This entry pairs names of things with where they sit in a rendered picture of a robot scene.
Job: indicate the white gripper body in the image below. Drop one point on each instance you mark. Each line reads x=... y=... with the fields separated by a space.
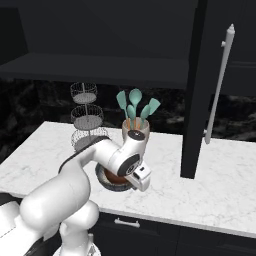
x=142 y=181

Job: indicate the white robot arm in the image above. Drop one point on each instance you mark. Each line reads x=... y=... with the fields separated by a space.
x=63 y=196

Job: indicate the dark grey bowl brown inside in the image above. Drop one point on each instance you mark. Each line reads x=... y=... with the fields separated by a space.
x=113 y=181

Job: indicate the black open cabinet door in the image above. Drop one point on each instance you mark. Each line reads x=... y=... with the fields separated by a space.
x=193 y=100

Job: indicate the beige utensil pot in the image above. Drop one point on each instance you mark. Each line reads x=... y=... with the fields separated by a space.
x=126 y=131

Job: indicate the black drawer front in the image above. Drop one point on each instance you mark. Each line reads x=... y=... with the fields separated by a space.
x=143 y=238
x=216 y=245

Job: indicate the small teal spatula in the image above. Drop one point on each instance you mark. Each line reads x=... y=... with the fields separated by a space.
x=144 y=111

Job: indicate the small teal spoon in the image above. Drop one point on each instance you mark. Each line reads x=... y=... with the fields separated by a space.
x=131 y=111

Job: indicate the teal slanted spatula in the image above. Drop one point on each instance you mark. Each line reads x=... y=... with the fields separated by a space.
x=154 y=106

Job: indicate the black open wall cabinet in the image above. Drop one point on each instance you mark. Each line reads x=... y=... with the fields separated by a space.
x=100 y=43

